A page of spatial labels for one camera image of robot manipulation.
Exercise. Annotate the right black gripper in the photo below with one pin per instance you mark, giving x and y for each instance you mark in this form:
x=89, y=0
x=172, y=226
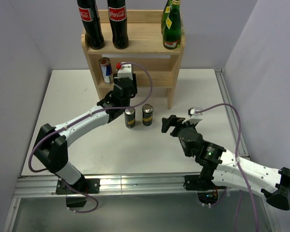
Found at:
x=172, y=120

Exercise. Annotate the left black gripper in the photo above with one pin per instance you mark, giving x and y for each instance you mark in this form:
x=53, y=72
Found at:
x=134, y=91

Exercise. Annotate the blue silver energy can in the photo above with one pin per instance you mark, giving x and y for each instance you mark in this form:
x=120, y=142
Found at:
x=106, y=70

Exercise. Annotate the glass cola bottle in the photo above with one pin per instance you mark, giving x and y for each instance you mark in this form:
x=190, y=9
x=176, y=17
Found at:
x=90, y=17
x=118, y=21

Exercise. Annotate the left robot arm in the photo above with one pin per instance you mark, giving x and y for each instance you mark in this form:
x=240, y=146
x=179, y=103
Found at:
x=51, y=145

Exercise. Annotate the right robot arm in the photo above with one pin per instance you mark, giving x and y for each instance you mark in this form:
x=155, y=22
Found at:
x=221, y=168

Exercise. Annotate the right black tonic can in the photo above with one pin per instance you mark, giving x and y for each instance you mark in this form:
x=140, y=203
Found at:
x=147, y=114

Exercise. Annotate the black tonic can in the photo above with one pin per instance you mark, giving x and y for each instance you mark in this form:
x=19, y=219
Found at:
x=129, y=114
x=147, y=114

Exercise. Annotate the left black tonic can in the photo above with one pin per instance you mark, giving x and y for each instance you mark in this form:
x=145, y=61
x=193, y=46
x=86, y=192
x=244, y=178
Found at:
x=129, y=114

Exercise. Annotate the front green glass bottle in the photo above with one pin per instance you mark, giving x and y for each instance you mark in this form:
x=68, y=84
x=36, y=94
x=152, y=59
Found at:
x=171, y=35

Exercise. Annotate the green glass bottle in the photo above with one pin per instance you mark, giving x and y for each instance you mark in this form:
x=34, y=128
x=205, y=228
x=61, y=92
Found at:
x=171, y=35
x=165, y=14

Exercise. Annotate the rear green glass bottle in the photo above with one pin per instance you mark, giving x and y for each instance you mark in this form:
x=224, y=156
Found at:
x=165, y=14

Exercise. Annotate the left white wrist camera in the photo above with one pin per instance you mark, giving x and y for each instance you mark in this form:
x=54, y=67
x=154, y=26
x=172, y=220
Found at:
x=124, y=71

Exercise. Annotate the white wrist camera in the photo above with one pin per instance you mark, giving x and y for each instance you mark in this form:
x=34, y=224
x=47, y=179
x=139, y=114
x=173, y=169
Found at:
x=124, y=71
x=195, y=115

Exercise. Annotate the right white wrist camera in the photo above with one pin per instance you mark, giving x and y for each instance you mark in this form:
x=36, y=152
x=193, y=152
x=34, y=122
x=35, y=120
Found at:
x=195, y=115

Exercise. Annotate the aluminium mounting rail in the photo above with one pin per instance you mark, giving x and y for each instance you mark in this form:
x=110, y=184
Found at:
x=110, y=185

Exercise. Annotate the right aluminium side rail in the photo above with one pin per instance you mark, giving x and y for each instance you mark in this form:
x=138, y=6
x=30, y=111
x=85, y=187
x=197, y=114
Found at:
x=230, y=113

